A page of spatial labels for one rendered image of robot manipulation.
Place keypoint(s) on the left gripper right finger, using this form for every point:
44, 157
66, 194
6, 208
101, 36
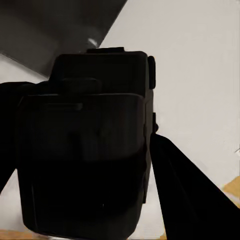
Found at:
192, 206

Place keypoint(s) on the digital camera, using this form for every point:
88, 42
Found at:
82, 143

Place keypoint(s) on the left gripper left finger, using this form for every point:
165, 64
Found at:
7, 160

